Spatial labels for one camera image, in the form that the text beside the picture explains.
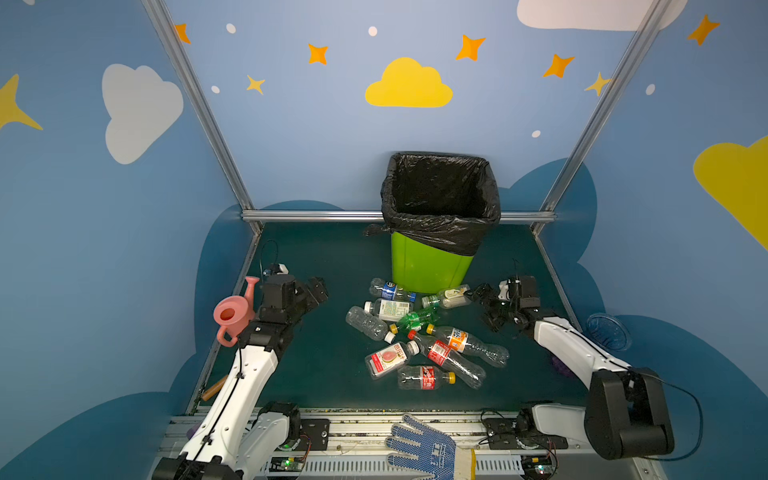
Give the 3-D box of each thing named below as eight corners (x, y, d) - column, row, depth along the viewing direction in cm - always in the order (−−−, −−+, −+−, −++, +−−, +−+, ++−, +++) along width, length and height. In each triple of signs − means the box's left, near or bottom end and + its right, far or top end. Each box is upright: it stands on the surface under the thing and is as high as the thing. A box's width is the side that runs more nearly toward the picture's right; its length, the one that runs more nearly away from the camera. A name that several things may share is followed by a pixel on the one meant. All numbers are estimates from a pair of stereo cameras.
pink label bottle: (371, 380, 83) (370, 376, 81) (363, 361, 87) (362, 357, 84) (421, 355, 88) (423, 351, 86) (412, 337, 92) (413, 333, 89)
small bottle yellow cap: (397, 392, 83) (398, 386, 78) (397, 372, 86) (398, 365, 82) (453, 392, 83) (457, 386, 78) (450, 372, 86) (454, 365, 82)
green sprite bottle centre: (404, 336, 92) (404, 330, 89) (397, 321, 95) (398, 315, 92) (443, 321, 95) (445, 316, 92) (435, 308, 98) (437, 302, 95)
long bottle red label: (404, 342, 90) (405, 338, 87) (414, 328, 93) (415, 323, 90) (477, 392, 81) (480, 389, 78) (486, 375, 84) (489, 371, 81)
